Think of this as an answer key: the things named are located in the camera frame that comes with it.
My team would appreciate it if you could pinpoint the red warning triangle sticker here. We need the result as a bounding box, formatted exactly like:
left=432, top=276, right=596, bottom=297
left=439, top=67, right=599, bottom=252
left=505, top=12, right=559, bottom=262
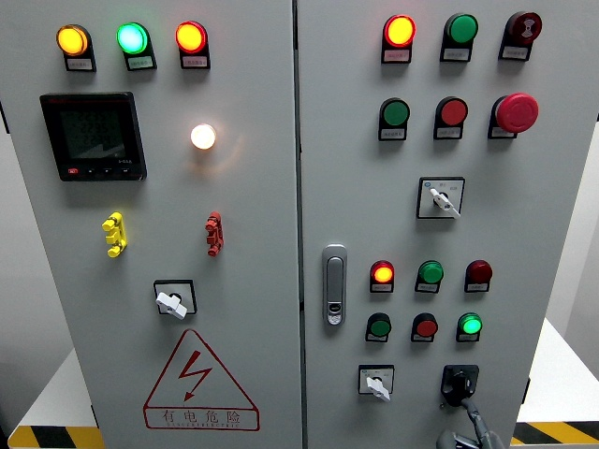
left=142, top=328, right=261, bottom=432

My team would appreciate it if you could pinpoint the small red indicator lamp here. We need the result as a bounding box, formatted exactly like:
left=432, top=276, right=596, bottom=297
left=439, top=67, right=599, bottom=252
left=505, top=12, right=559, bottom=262
left=465, top=259, right=493, bottom=284
left=369, top=260, right=395, bottom=285

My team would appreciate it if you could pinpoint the slim white-handle turn switch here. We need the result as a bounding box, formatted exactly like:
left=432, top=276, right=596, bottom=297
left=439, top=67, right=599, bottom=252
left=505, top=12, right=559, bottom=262
left=416, top=176, right=466, bottom=221

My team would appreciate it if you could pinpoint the silver door lock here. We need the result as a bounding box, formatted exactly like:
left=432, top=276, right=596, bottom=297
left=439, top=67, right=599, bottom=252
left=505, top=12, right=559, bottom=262
left=321, top=243, right=348, bottom=327

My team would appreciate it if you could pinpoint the grey cabinet door with display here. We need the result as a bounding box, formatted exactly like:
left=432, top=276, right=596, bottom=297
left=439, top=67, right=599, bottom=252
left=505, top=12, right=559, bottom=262
left=0, top=0, right=303, bottom=449

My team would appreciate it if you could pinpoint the large red indicator lamp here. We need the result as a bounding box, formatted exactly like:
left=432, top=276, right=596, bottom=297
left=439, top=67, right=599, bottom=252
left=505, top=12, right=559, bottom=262
left=174, top=21, right=209, bottom=55
left=382, top=14, right=416, bottom=50

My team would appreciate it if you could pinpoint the small yellow handle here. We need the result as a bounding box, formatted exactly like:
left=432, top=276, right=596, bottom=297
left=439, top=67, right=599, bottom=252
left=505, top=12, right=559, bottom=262
left=101, top=210, right=127, bottom=259

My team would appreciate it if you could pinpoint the large bright green lamp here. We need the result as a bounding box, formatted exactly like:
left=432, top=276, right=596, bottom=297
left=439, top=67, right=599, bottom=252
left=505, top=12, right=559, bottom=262
left=116, top=22, right=151, bottom=56

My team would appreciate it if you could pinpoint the small red handle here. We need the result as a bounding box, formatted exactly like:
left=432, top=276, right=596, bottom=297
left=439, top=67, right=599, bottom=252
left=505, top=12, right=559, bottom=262
left=204, top=210, right=225, bottom=257

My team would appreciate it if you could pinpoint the large red push button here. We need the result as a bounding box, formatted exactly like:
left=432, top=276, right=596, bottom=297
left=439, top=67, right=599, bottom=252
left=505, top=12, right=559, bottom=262
left=434, top=96, right=469, bottom=128

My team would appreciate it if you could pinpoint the large green push button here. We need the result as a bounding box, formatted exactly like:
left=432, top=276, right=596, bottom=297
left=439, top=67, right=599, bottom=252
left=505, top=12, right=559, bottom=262
left=378, top=97, right=411, bottom=129

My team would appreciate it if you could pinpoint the white glowing lamp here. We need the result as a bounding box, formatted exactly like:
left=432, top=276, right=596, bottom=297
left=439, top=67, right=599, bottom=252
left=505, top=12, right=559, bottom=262
left=189, top=123, right=217, bottom=151

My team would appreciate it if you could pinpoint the black-handle turn switch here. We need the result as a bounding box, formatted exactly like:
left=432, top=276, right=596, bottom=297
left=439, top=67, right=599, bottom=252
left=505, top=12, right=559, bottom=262
left=439, top=364, right=480, bottom=409

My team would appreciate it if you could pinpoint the grey cabinet door with lock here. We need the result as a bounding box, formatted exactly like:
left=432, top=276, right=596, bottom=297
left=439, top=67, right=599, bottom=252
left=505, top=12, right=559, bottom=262
left=295, top=0, right=599, bottom=449

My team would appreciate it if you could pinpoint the large yellow indicator lamp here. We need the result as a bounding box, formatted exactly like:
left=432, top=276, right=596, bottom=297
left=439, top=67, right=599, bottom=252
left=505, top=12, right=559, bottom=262
left=56, top=23, right=91, bottom=58

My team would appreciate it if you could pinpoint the black yellow striped tape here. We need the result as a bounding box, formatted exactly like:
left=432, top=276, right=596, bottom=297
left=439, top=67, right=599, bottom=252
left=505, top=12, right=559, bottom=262
left=7, top=425, right=105, bottom=449
left=509, top=421, right=599, bottom=446

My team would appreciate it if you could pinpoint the small green indicator lamp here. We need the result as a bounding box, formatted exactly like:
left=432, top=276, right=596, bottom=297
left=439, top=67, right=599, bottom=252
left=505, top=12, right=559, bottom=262
left=457, top=311, right=483, bottom=337
left=416, top=260, right=445, bottom=285

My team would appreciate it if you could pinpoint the small white-handle turn switch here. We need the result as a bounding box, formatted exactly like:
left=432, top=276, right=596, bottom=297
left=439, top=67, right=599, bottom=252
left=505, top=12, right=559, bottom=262
left=358, top=364, right=395, bottom=403

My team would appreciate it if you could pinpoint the small red push button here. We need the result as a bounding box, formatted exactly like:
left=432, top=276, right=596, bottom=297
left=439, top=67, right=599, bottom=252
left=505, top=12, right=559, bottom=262
left=411, top=312, right=439, bottom=338

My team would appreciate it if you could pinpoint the small green push button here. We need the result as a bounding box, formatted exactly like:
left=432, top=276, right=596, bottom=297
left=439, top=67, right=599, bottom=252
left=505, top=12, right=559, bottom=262
left=366, top=312, right=392, bottom=338

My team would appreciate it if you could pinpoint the large red stop button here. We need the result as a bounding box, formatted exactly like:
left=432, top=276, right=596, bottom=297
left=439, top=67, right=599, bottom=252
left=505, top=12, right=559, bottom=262
left=490, top=92, right=540, bottom=135

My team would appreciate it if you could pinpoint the black digital display meter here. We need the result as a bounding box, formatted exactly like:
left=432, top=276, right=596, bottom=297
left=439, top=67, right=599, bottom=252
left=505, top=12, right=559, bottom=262
left=39, top=91, right=148, bottom=182

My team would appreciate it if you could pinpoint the wide white-handle turn switch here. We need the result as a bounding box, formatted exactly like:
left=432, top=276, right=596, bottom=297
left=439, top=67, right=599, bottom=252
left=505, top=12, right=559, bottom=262
left=153, top=279, right=197, bottom=321

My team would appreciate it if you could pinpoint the dark red buzzer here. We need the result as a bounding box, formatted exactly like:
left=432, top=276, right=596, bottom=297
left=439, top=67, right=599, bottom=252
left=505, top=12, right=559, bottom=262
left=504, top=11, right=543, bottom=47

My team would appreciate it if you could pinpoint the large dark green lamp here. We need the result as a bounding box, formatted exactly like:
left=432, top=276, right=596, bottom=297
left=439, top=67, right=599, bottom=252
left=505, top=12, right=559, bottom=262
left=444, top=12, right=479, bottom=47

